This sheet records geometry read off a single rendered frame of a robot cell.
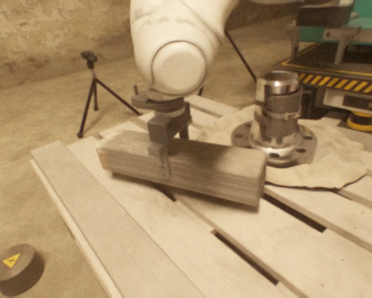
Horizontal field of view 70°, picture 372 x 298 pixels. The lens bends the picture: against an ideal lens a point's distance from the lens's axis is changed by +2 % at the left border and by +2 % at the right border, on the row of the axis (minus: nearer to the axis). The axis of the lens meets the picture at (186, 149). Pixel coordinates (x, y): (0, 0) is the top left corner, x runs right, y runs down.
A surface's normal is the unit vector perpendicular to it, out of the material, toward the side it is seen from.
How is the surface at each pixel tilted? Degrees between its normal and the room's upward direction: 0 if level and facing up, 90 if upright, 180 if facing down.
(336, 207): 0
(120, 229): 0
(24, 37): 90
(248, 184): 90
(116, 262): 0
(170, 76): 96
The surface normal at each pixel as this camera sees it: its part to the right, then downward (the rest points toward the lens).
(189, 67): 0.09, 0.61
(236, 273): -0.09, -0.84
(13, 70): 0.64, 0.36
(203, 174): -0.42, 0.52
